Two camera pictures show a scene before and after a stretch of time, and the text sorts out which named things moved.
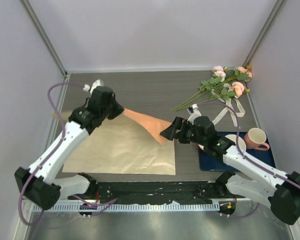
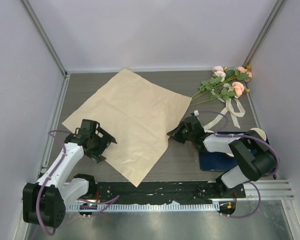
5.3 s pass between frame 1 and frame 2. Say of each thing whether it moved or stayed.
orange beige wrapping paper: moved
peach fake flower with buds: stayed
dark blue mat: stayed
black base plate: stayed
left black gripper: moved
